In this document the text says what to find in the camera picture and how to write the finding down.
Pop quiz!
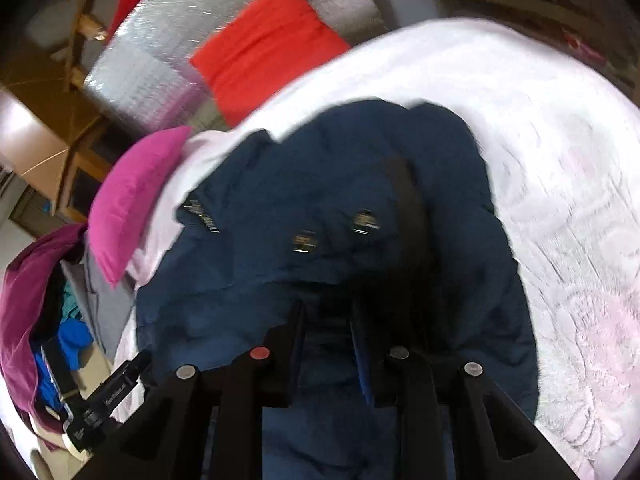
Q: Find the teal garment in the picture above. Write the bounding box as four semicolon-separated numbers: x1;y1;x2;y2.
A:
62;282;88;323

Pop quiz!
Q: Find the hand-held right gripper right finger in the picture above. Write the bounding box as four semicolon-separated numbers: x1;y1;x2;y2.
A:
351;304;581;480

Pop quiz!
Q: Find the grey garment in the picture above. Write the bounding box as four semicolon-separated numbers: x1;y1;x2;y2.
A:
62;245;138;361

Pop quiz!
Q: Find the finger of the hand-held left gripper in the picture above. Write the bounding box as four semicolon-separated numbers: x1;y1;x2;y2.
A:
102;350;154;401

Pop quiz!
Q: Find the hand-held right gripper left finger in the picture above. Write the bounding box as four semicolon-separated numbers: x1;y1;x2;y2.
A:
75;301;308;480

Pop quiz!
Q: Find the silver foil insulation mat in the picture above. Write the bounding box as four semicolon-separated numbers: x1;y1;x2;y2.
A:
82;0;386;133

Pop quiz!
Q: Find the white textured blanket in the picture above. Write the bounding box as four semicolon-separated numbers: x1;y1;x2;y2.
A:
125;17;640;480

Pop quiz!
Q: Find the cream leather sofa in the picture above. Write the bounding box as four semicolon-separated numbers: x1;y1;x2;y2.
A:
30;350;128;480

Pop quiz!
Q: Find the wooden stair railing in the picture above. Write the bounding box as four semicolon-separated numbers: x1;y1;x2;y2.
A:
50;0;131;91

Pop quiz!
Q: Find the navy blue zip jacket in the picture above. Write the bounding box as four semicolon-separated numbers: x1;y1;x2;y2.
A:
132;99;541;480

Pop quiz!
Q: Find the bright blue garment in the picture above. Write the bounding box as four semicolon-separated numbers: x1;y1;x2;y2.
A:
32;320;96;406

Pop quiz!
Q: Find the magenta fleece blanket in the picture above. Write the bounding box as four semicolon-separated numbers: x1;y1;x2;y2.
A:
0;222;88;436

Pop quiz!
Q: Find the magenta pillow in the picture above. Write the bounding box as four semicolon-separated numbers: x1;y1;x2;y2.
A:
87;126;193;288

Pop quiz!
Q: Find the wooden pillar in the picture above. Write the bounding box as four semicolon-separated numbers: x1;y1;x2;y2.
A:
0;45;131;221

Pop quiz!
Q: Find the red pillow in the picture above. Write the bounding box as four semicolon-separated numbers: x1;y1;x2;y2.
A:
190;0;351;128

